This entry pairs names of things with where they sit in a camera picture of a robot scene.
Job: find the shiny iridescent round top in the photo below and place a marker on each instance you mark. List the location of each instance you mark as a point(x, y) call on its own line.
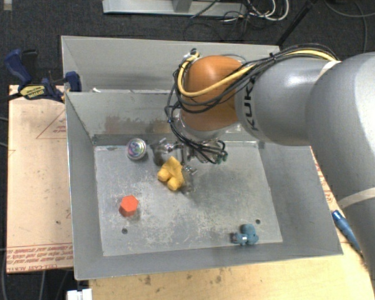
point(136, 148)

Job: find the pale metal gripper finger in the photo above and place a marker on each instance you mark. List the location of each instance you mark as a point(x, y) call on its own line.
point(190, 180)
point(158, 155)

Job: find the yellow foam toy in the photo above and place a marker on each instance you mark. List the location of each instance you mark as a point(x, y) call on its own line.
point(172, 174)

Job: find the blue toy animal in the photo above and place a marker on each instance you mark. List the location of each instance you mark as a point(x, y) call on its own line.
point(246, 233)

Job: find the grey metal bin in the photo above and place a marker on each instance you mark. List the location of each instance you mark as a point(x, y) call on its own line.
point(187, 211)

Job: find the orange hexagonal block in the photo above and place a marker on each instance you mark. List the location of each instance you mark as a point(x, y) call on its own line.
point(128, 205)

